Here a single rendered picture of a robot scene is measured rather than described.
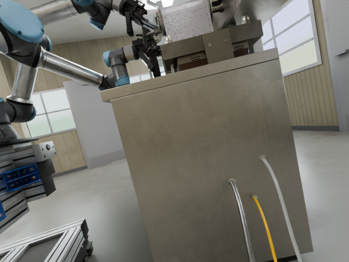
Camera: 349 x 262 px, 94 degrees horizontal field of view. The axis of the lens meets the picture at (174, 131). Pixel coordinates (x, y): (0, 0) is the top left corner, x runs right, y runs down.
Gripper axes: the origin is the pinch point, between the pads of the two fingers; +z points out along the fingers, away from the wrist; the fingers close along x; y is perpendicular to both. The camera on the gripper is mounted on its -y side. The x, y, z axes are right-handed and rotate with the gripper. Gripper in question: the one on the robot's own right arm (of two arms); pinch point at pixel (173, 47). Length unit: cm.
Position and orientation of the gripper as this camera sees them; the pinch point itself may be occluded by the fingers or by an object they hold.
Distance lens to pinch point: 93.3
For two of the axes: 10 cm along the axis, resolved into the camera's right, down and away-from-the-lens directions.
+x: 0.1, -0.9, 10.0
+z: 9.7, -2.3, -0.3
